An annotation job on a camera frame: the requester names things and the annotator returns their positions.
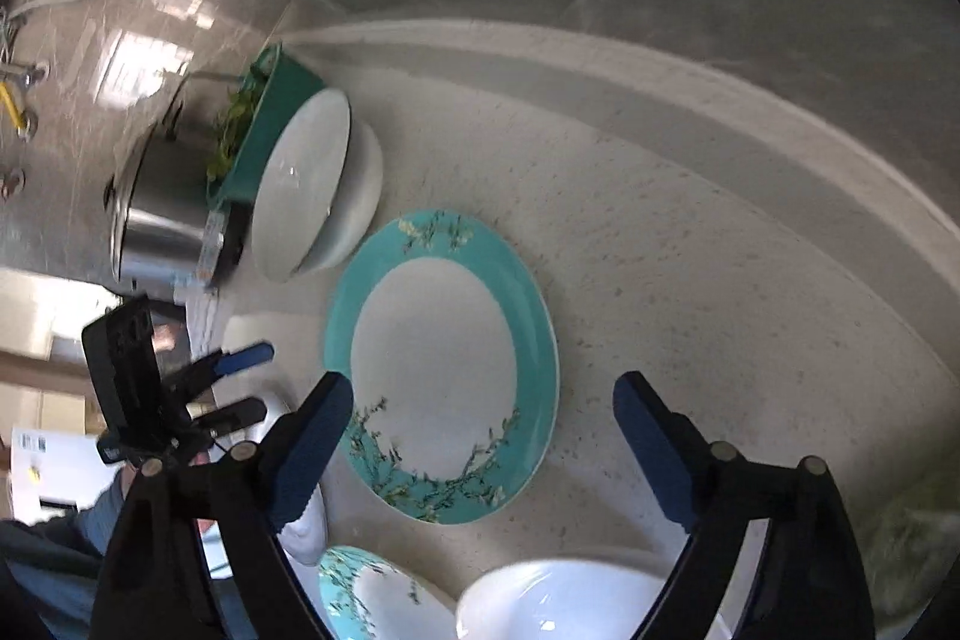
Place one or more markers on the person's blue clothing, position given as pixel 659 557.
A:
pixel 45 580

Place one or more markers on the small teal rimmed floral plate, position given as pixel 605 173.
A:
pixel 375 602

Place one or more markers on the person's left hand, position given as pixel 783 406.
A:
pixel 130 476

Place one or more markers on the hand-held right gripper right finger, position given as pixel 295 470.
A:
pixel 649 445

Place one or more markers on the stainless steel pot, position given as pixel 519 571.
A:
pixel 161 220

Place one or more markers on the large teal rimmed floral plate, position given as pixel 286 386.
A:
pixel 435 347

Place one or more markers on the person's left forearm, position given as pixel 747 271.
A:
pixel 101 516

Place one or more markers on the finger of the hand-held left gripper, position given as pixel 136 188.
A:
pixel 240 413
pixel 244 358

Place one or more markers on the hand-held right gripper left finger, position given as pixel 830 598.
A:
pixel 319 437

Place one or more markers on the leafy green vegetables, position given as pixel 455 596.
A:
pixel 232 134

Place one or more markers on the white cardboard box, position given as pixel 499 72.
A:
pixel 37 475

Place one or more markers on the teal plastic basket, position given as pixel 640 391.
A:
pixel 289 85

